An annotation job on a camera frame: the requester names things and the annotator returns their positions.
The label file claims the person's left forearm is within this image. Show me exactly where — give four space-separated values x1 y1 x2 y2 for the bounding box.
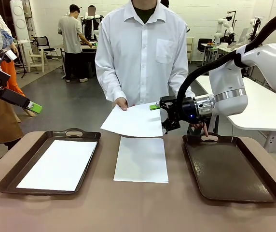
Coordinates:
168 65 196 100

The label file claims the black mesh office chair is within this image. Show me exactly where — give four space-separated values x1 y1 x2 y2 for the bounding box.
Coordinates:
33 36 56 60

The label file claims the large white table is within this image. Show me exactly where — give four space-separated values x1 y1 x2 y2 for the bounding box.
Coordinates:
195 75 276 153

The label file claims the white wooden chair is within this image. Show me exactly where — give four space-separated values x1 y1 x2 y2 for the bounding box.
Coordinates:
28 48 49 73

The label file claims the person in black shirt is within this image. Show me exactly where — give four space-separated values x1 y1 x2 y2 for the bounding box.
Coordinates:
86 6 99 42

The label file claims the person in white shirt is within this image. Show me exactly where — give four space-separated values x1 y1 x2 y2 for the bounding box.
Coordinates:
95 0 196 107

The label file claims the long white desk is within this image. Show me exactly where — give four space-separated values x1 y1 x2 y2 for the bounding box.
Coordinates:
200 43 240 73

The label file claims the person's left hand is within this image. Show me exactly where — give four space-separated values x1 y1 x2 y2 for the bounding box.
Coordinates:
188 122 208 138

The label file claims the black camera pole stand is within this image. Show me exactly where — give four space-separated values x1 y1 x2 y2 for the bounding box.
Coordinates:
252 18 262 42

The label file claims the person's right hand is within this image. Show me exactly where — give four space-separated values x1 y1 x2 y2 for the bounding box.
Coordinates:
112 97 129 112

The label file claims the person's right forearm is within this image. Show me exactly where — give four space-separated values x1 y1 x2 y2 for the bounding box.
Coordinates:
96 60 126 102

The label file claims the wood-top background table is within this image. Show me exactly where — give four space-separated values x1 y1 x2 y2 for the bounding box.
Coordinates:
62 41 97 73

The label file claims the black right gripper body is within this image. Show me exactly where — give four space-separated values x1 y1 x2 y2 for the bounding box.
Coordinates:
170 96 198 124

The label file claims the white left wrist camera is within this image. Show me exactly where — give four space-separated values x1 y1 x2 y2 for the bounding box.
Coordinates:
0 49 18 62

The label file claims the black tripod stand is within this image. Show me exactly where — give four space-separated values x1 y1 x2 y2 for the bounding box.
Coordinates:
14 45 39 78

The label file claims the white A4 paper sheet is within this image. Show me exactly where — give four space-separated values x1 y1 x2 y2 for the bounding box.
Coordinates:
16 139 98 192
113 136 169 184
100 101 164 138

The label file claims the white tower air conditioner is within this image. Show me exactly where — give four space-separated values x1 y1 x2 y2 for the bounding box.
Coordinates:
9 0 30 41

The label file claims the small white side table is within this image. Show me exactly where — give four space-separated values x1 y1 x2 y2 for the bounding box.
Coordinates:
14 39 34 67

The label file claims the brown plastic serving tray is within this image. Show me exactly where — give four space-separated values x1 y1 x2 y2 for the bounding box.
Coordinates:
0 128 102 196
182 132 276 203

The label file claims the white background humanoid robot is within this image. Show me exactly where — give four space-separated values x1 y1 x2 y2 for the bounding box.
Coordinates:
93 14 104 42

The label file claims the man in grey t-shirt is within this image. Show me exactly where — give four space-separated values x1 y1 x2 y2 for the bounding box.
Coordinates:
57 4 93 83

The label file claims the white shelf unit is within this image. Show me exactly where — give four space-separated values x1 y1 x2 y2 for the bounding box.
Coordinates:
186 36 194 64

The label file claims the black desk chair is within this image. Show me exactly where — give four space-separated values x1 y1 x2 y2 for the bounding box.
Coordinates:
197 38 213 67

